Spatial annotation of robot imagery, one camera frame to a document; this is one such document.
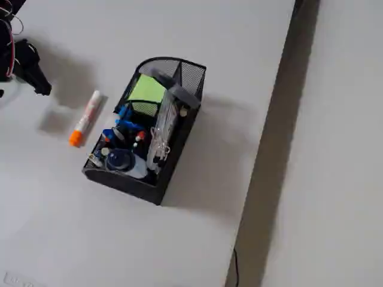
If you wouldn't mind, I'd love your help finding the orange capped white marker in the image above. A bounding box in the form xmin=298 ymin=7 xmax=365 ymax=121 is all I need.
xmin=68 ymin=90 xmax=102 ymax=148

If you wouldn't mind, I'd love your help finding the blue and orange cap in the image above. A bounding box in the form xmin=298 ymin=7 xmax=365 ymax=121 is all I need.
xmin=101 ymin=129 xmax=117 ymax=143

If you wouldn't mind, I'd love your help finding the blue plastic clip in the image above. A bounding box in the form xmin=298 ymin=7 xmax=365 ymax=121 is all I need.
xmin=117 ymin=105 xmax=134 ymax=121

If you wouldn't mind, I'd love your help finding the blue pen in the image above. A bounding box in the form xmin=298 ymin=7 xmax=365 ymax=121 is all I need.
xmin=114 ymin=118 xmax=145 ymax=132

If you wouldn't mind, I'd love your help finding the green sticky note pad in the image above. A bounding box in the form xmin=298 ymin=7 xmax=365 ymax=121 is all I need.
xmin=127 ymin=74 xmax=167 ymax=104

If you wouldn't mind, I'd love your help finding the blue capped glue bottle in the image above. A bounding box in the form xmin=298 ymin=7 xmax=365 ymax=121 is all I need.
xmin=104 ymin=148 xmax=149 ymax=180

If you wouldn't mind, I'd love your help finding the clear plastic package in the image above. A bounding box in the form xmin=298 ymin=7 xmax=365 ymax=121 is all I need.
xmin=145 ymin=86 xmax=181 ymax=176

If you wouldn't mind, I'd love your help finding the black mesh desk organizer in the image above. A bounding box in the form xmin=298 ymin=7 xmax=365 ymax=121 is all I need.
xmin=81 ymin=56 xmax=207 ymax=206

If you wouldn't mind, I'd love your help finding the white wire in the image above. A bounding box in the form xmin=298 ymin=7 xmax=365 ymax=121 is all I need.
xmin=10 ymin=11 xmax=25 ymax=34

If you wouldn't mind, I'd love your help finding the black cable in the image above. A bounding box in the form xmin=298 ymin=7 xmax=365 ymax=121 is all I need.
xmin=233 ymin=248 xmax=241 ymax=287

